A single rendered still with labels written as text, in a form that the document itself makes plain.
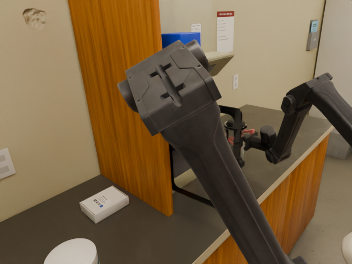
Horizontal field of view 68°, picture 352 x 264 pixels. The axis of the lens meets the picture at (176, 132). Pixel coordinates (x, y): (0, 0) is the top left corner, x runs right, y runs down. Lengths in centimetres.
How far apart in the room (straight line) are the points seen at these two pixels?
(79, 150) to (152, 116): 111
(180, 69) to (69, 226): 94
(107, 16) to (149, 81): 72
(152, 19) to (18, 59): 58
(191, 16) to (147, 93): 82
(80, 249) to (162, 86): 62
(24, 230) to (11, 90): 53
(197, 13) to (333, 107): 60
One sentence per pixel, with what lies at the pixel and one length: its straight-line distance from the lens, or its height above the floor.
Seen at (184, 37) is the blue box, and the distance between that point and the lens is 88.
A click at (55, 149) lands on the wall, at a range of 129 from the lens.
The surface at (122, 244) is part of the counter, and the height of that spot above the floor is 94.
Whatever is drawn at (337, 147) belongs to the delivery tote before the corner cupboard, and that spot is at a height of 14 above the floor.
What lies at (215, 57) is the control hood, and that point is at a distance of 101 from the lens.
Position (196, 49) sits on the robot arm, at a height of 161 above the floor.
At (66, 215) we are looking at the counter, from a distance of 120.
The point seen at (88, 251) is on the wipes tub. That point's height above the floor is 109.
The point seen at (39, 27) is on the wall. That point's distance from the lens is 121.
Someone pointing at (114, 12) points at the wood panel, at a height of 167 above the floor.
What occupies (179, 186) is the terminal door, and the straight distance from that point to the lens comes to 108.
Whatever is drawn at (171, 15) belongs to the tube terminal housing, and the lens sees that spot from 99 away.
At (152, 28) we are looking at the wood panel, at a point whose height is 162.
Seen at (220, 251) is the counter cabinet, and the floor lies 81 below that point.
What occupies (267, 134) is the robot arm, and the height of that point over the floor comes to 118.
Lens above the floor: 164
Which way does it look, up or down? 23 degrees down
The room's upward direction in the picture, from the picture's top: 3 degrees counter-clockwise
